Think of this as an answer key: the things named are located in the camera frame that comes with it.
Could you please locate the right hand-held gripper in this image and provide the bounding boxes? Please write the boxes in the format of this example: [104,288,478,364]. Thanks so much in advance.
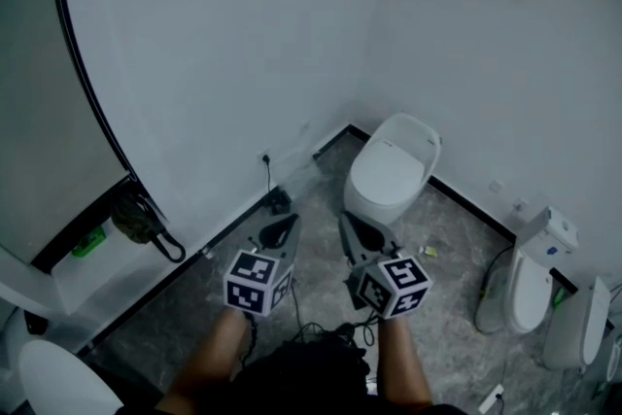
[339,211,434,321]

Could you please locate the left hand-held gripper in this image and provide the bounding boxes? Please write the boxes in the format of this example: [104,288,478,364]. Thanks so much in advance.
[224,213,303,319]

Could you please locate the person's left forearm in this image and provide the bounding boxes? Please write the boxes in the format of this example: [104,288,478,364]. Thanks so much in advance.
[167,305,250,410]

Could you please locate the person's right forearm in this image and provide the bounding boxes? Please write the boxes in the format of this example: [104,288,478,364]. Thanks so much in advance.
[376,314,434,407]

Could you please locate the white rounded toilet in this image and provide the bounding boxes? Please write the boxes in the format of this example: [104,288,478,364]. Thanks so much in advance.
[342,112,443,228]

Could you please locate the white toilet with square tank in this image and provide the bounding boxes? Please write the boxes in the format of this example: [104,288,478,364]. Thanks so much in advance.
[503,205,580,335]

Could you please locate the white slim toilet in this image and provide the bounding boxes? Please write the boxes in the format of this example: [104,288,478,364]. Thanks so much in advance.
[542,275,612,373]

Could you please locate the black power adapter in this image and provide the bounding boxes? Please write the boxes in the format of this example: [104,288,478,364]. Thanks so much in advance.
[267,190,293,217]

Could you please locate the person's black trousers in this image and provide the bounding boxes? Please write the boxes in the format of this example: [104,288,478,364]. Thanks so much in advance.
[232,325,373,415]

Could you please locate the camouflage bag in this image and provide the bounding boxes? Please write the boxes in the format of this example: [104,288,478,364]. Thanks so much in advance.
[110,190,158,246]

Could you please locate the small green item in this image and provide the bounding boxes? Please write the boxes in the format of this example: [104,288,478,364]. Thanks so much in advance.
[71,226,108,259]

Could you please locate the person's black shirt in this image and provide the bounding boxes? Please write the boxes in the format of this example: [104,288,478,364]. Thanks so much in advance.
[158,395,468,415]

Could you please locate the white power strip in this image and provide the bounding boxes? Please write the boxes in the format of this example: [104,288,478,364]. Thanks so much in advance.
[477,382,507,415]

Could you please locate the black plug cable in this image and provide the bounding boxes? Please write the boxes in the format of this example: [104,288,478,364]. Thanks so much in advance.
[263,159,282,201]

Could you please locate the black looped cable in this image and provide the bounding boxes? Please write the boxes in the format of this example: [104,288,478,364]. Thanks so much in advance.
[477,245,515,308]

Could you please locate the black strap loop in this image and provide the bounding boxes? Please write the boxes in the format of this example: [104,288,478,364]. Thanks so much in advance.
[142,196,188,265]

